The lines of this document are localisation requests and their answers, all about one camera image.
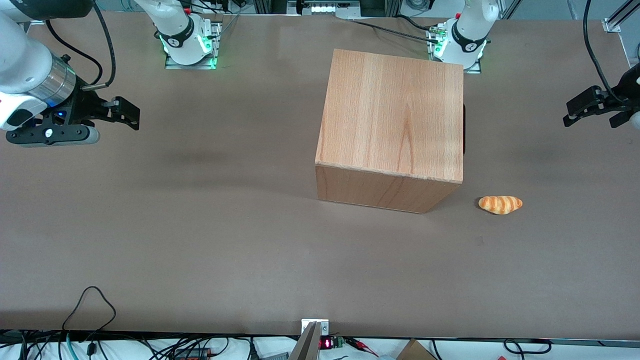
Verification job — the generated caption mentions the black cable on table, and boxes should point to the black cable on table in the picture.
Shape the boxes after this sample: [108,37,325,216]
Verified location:
[347,15,446,45]

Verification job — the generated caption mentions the brown cardboard piece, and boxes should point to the brown cardboard piece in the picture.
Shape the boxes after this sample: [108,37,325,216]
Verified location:
[397,338,437,360]

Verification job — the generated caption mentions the aluminium profile frame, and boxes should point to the aluminium profile frame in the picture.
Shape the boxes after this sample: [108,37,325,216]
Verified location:
[602,0,640,34]

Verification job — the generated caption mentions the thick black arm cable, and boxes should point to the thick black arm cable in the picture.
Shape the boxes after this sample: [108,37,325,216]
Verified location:
[80,0,117,92]

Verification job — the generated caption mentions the red clip leads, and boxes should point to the red clip leads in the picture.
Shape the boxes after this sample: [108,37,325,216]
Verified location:
[344,337,379,357]

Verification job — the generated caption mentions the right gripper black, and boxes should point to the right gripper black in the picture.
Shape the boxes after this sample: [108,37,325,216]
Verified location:
[37,90,141,132]

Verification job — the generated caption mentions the wooden drawer cabinet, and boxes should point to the wooden drawer cabinet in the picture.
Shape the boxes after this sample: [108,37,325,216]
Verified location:
[314,48,466,215]

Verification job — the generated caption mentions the camera mount post with bracket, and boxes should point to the camera mount post with bracket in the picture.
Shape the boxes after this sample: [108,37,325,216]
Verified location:
[287,318,331,360]

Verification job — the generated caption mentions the right wrist grey camera box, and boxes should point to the right wrist grey camera box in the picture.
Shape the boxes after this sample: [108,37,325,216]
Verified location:
[5,124,101,147]

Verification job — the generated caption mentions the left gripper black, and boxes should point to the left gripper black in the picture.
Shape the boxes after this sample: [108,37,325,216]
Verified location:
[563,62,640,129]

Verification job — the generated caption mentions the looped thin black cable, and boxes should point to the looped thin black cable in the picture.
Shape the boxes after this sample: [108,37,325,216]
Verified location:
[62,285,117,332]

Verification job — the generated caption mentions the striped orange bread roll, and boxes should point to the striped orange bread roll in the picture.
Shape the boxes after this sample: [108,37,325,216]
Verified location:
[478,195,524,216]

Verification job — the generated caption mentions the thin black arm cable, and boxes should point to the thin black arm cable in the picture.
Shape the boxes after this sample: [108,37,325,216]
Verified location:
[45,19,105,86]

